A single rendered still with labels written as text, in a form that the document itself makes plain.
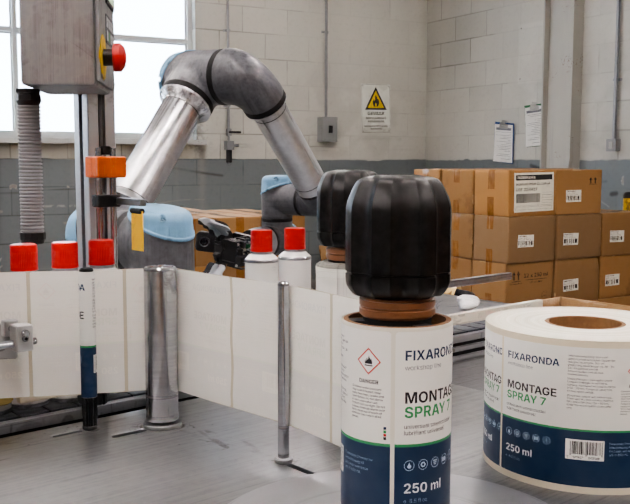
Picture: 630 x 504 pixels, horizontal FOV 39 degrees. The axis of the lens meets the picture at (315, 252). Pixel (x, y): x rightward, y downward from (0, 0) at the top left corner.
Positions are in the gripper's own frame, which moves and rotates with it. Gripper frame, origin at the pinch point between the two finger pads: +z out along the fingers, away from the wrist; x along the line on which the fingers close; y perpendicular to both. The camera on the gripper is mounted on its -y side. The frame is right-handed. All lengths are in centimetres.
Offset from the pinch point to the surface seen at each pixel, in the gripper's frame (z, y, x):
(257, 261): 42, 46, -14
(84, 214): 55, 23, -18
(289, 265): 36, 48, -13
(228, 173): -423, -304, 52
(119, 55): 62, 34, -42
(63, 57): 68, 30, -41
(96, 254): 67, 37, -16
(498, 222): -309, -39, 32
